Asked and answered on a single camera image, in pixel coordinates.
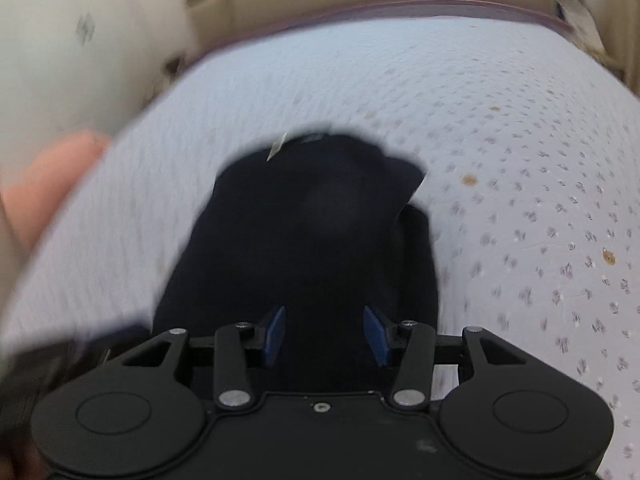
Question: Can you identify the pink folded duvet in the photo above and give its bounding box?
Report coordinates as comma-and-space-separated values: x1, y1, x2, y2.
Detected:
1, 130, 112, 252

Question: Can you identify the dark navy garment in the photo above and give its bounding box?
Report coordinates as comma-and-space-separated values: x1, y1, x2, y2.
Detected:
152, 132, 439, 392

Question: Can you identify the floral white bed sheet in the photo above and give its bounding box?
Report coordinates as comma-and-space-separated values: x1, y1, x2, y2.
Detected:
1, 16, 639, 479

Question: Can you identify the white paper bag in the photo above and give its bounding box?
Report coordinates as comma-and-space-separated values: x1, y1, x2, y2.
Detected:
544, 0, 609, 57

